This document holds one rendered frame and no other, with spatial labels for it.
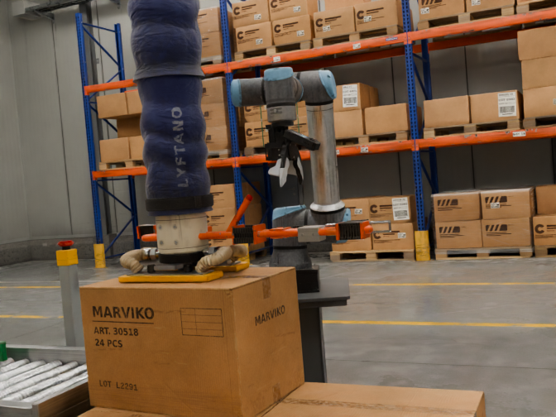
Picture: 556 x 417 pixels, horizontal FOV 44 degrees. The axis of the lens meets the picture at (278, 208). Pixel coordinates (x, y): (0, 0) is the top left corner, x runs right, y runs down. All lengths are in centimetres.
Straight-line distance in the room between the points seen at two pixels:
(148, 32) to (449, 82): 857
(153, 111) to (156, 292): 57
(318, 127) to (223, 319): 108
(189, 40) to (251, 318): 90
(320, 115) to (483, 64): 783
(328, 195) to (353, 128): 668
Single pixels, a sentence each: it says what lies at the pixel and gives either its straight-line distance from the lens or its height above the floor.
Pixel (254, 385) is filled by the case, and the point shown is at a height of 64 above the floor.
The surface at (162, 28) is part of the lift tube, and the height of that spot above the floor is 174.
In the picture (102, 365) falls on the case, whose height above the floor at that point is 69.
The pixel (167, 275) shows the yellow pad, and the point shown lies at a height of 97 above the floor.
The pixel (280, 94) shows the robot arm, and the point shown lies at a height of 150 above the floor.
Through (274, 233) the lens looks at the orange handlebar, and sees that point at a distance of 212.
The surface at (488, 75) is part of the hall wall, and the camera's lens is 1049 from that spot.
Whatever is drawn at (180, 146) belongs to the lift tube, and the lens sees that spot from 221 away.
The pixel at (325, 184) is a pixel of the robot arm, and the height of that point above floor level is 121.
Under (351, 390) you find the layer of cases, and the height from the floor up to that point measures 54.
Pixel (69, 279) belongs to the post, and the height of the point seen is 87.
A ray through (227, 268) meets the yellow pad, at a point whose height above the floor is 96.
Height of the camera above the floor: 125
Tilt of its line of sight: 3 degrees down
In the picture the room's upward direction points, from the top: 5 degrees counter-clockwise
